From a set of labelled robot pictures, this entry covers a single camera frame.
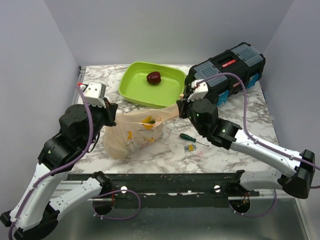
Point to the red fake apple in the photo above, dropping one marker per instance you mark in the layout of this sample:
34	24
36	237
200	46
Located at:
154	78

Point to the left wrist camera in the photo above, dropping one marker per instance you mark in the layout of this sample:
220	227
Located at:
94	93

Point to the green plastic tray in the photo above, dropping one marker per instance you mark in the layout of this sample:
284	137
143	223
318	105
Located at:
135	88

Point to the hex key set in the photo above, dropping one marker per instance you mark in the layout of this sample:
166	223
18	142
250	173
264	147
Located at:
190	148

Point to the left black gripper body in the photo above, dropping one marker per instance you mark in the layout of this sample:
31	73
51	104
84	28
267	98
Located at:
103	116

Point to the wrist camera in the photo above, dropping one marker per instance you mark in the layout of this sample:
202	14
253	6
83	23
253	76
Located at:
195	90
94	93

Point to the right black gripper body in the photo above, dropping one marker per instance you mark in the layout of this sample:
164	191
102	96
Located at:
186	110

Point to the green handled screwdriver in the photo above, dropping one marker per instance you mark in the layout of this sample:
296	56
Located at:
191	139

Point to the black mounting rail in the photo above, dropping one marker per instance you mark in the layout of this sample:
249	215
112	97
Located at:
183	190

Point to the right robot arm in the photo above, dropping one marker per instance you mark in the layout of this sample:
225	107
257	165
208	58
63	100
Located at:
293	171

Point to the orange plastic bag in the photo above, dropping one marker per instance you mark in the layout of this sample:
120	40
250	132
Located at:
136	130

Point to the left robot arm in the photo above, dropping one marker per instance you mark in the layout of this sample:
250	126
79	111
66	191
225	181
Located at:
37	214

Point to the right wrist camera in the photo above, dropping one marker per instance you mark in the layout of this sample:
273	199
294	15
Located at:
195	90

